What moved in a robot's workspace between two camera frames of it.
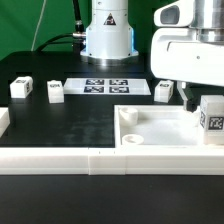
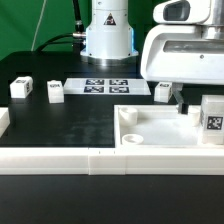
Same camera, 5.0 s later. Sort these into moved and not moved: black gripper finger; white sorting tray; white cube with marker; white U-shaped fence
Moved: black gripper finger
Not moved: white U-shaped fence; white cube with marker; white sorting tray
